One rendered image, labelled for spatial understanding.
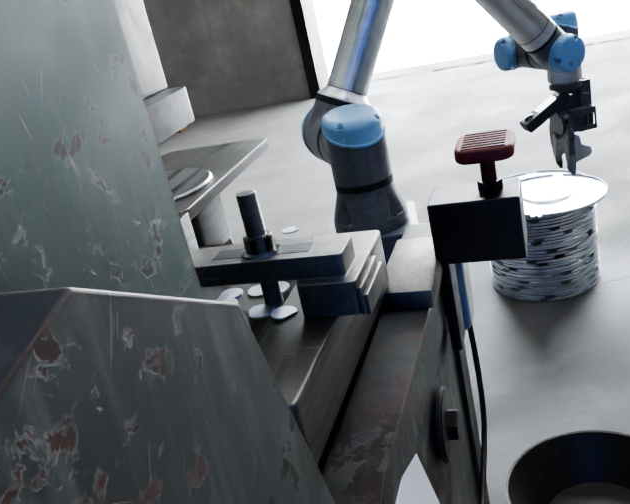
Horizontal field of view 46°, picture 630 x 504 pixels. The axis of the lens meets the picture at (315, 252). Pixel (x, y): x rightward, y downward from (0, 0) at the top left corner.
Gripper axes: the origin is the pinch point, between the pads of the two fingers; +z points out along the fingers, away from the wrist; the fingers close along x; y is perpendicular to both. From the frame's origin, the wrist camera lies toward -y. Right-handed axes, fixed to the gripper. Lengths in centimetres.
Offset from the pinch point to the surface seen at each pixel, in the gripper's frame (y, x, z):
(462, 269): -49, -80, -20
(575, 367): -12.1, -24.1, 38.3
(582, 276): 5.2, 6.8, 33.3
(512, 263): -11.1, 12.3, 27.2
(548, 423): -26, -40, 38
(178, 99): -75, -96, -50
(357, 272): -64, -108, -35
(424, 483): -63, -111, -16
